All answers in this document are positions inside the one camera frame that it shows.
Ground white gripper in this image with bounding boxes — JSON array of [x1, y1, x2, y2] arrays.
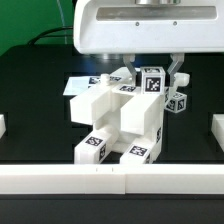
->
[[73, 0, 224, 97]]

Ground marker cube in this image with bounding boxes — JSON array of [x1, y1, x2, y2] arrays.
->
[[140, 67, 166, 95], [165, 92, 187, 113]]

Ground white chair seat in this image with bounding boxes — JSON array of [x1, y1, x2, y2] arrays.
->
[[93, 84, 164, 158]]

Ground white chair back frame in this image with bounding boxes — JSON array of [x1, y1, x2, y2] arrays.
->
[[70, 66, 190, 135]]

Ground white part at right edge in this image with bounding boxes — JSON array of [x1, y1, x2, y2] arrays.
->
[[211, 114, 224, 152]]

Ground white part at edge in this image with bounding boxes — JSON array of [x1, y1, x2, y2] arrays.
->
[[211, 114, 224, 152], [0, 114, 6, 139]]

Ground white front fence bar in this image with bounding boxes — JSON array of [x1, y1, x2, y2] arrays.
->
[[0, 164, 224, 194]]

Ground white part at left edge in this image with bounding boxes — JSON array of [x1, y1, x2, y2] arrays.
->
[[0, 114, 6, 139]]

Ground white marker base plate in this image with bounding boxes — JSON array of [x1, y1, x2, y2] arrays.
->
[[63, 76, 100, 96]]

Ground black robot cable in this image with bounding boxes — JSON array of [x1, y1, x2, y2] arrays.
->
[[26, 0, 78, 46]]

